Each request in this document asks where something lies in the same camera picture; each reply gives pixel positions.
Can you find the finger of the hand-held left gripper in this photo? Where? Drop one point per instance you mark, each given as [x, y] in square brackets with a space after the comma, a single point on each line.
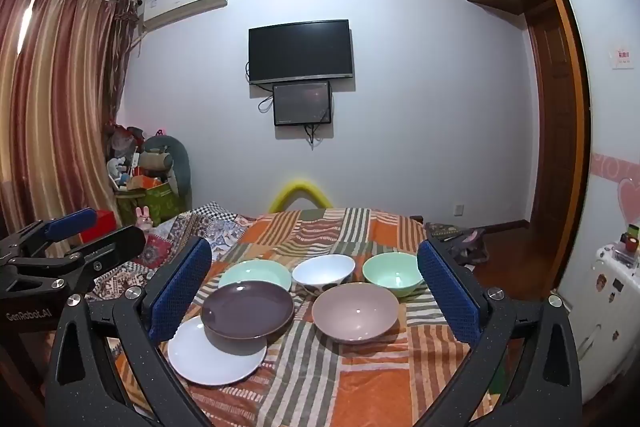
[72, 222]
[115, 247]

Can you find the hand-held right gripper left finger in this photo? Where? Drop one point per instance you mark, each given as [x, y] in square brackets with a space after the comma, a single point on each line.
[180, 292]

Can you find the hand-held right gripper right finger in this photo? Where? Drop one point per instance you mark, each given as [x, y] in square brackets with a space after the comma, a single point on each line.
[447, 292]

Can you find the mint green bowl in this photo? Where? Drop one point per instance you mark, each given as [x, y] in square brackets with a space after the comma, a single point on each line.
[392, 272]

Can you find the dark purple plate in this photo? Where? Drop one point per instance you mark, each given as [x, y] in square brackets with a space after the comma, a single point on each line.
[247, 307]

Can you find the mint green plate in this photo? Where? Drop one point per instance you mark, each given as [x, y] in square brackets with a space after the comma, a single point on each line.
[250, 272]

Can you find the white plate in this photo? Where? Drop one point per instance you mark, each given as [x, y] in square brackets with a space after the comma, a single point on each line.
[210, 364]

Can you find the pink bowl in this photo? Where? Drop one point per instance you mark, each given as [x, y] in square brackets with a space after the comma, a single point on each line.
[356, 312]

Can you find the white bowl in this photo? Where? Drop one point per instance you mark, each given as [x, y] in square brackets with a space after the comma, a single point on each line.
[325, 269]

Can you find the red box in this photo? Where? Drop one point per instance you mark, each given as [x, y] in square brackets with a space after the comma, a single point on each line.
[105, 222]

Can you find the pink bunny toy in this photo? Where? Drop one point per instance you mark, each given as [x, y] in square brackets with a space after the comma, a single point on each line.
[144, 219]

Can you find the dark bag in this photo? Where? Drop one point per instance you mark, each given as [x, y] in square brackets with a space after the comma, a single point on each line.
[465, 247]

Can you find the patterned quilt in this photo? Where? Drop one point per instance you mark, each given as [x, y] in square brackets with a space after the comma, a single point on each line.
[220, 227]

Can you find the pile of stuffed toys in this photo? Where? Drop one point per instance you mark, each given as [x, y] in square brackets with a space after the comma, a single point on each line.
[122, 152]

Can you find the grey plush toy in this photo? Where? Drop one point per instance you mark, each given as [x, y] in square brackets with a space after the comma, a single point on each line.
[177, 157]

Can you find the striped curtain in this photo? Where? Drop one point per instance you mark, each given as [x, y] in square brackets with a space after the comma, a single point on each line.
[50, 107]

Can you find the striped patchwork blanket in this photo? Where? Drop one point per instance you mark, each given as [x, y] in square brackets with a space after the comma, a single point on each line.
[350, 382]

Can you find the white suitcase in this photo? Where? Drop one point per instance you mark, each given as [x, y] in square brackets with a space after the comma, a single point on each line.
[605, 307]

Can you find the yellow foam noodle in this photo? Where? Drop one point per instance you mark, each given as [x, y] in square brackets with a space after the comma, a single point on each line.
[300, 183]

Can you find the clear plastic box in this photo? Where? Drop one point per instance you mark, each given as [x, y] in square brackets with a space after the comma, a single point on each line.
[627, 254]

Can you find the small dark jar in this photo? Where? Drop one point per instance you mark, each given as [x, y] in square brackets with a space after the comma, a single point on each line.
[626, 238]

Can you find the brown wooden door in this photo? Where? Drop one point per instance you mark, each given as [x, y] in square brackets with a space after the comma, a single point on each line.
[555, 132]

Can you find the pink heart sticker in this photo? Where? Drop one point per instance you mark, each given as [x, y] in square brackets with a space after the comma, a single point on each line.
[631, 199]

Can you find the white sliding wardrobe door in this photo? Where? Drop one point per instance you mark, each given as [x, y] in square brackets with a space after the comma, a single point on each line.
[600, 107]

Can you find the white wall socket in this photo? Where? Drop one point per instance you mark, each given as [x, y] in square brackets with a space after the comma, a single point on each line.
[458, 209]

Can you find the wooden door frame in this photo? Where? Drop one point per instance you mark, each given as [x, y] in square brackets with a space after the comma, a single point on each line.
[582, 157]

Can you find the small black wall monitor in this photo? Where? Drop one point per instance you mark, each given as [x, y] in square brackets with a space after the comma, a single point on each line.
[302, 103]

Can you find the large black wall television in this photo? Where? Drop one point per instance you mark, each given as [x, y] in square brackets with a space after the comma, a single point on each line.
[300, 52]

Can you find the paper wall sign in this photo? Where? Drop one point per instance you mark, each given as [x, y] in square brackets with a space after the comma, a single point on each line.
[623, 59]

